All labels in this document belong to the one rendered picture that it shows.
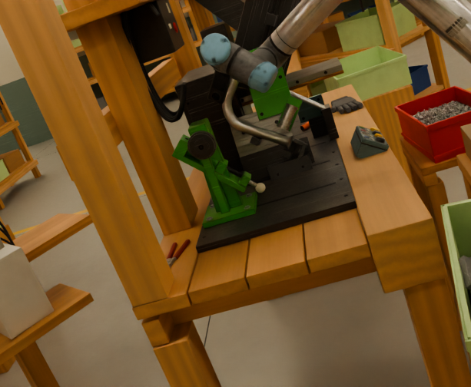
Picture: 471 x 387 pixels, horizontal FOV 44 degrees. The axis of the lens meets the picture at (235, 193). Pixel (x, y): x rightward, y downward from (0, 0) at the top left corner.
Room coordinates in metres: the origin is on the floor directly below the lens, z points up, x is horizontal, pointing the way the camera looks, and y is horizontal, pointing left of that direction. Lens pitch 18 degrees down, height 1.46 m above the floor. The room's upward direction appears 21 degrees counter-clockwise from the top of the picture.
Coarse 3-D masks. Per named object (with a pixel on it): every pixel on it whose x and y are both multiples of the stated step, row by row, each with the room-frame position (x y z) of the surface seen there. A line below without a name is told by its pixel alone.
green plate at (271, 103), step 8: (256, 48) 1.79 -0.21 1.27; (280, 72) 1.76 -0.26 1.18; (280, 80) 1.75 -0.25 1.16; (272, 88) 1.76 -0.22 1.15; (280, 88) 1.75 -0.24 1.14; (288, 88) 1.74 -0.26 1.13; (256, 96) 1.77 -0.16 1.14; (264, 96) 1.76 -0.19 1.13; (272, 96) 1.75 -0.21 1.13; (280, 96) 1.75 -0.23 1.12; (288, 96) 1.74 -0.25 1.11; (256, 104) 1.76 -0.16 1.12; (264, 104) 1.75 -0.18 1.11; (272, 104) 1.75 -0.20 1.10; (280, 104) 1.74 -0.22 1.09; (264, 112) 1.75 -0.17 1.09; (272, 112) 1.74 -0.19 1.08; (280, 112) 1.74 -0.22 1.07
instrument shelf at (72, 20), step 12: (108, 0) 1.49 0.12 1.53; (120, 0) 1.48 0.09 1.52; (132, 0) 1.47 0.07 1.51; (144, 0) 1.52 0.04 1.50; (72, 12) 1.50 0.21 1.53; (84, 12) 1.50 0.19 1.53; (96, 12) 1.49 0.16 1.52; (108, 12) 1.49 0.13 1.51; (120, 12) 1.63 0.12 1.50; (72, 24) 1.51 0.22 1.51; (84, 24) 1.50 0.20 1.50
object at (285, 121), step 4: (288, 104) 1.70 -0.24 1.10; (288, 108) 1.70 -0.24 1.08; (292, 108) 1.70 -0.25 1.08; (296, 108) 1.70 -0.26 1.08; (284, 112) 1.71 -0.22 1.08; (288, 112) 1.70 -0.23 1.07; (292, 112) 1.70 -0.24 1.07; (284, 116) 1.70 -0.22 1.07; (288, 116) 1.69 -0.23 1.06; (292, 116) 1.70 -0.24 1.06; (280, 120) 1.71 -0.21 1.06; (284, 120) 1.70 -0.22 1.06; (288, 120) 1.69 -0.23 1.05; (280, 124) 1.69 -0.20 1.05; (284, 124) 1.69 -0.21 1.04; (288, 124) 1.69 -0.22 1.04; (284, 128) 1.69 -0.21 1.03; (288, 128) 1.69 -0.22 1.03
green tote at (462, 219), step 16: (448, 208) 0.99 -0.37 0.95; (464, 208) 0.98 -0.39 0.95; (448, 224) 0.92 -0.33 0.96; (464, 224) 0.98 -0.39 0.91; (448, 240) 0.87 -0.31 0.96; (464, 240) 0.98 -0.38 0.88; (464, 288) 0.76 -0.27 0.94; (464, 304) 0.69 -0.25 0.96; (464, 320) 0.66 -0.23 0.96; (464, 336) 0.63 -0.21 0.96
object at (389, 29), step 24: (360, 0) 4.18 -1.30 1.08; (384, 0) 4.07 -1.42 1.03; (336, 24) 4.50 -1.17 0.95; (360, 24) 4.31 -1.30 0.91; (384, 24) 4.09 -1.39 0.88; (408, 24) 4.34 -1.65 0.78; (312, 48) 4.87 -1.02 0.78; (336, 48) 4.75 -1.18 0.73; (360, 48) 4.36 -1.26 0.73; (432, 48) 4.30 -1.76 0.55; (312, 96) 5.01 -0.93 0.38
